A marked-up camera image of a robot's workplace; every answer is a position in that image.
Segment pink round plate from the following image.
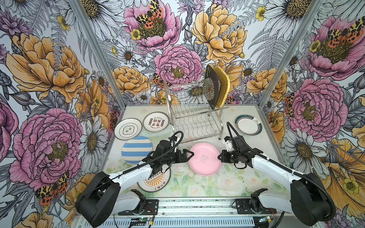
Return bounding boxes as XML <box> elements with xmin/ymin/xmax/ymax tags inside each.
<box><xmin>188</xmin><ymin>142</ymin><xmax>221</xmax><ymax>176</ymax></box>

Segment black floral square plate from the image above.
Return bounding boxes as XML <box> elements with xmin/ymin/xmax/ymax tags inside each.
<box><xmin>202</xmin><ymin>65</ymin><xmax>221</xmax><ymax>110</ymax></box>

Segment yellow woven square plate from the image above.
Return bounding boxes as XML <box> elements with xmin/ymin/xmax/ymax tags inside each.
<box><xmin>214</xmin><ymin>66</ymin><xmax>231</xmax><ymax>108</ymax></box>

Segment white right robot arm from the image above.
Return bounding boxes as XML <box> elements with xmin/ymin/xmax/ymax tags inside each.
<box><xmin>218</xmin><ymin>136</ymin><xmax>336</xmax><ymax>226</ymax></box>

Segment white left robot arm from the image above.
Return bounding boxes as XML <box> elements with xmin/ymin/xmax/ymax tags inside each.
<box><xmin>75</xmin><ymin>140</ymin><xmax>194</xmax><ymax>228</ymax></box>

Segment chrome two-tier dish rack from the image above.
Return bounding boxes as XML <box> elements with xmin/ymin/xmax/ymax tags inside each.
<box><xmin>163</xmin><ymin>82</ymin><xmax>228</xmax><ymax>143</ymax></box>

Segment white plate green red band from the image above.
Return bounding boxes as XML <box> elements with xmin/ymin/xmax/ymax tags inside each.
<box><xmin>234</xmin><ymin>115</ymin><xmax>263</xmax><ymax>136</ymax></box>

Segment white plate orange sunburst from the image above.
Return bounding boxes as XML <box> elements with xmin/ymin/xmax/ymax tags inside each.
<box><xmin>137</xmin><ymin>169</ymin><xmax>171</xmax><ymax>192</ymax></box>

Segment blue white striped plate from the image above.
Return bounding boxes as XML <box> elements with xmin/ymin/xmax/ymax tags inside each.
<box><xmin>121</xmin><ymin>136</ymin><xmax>153</xmax><ymax>164</ymax></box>

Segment white plate red characters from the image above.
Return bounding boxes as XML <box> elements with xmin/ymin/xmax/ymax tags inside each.
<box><xmin>143</xmin><ymin>112</ymin><xmax>169</xmax><ymax>132</ymax></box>

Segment white plate green rim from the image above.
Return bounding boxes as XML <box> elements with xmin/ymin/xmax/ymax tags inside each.
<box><xmin>114</xmin><ymin>118</ymin><xmax>142</xmax><ymax>140</ymax></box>

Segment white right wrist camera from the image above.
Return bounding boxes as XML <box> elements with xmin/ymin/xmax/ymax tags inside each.
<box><xmin>224</xmin><ymin>136</ymin><xmax>235</xmax><ymax>152</ymax></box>

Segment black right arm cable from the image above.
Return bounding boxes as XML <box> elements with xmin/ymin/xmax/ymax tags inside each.
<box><xmin>226</xmin><ymin>122</ymin><xmax>336</xmax><ymax>222</ymax></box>

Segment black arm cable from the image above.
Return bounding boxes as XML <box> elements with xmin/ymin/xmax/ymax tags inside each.
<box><xmin>82</xmin><ymin>131</ymin><xmax>184</xmax><ymax>200</ymax></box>
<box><xmin>226</xmin><ymin>122</ymin><xmax>336</xmax><ymax>222</ymax></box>

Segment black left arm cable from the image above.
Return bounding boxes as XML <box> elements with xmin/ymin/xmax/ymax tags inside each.
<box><xmin>82</xmin><ymin>131</ymin><xmax>184</xmax><ymax>200</ymax></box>

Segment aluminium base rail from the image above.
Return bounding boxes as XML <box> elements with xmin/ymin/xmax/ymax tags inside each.
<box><xmin>76</xmin><ymin>198</ymin><xmax>283</xmax><ymax>228</ymax></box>

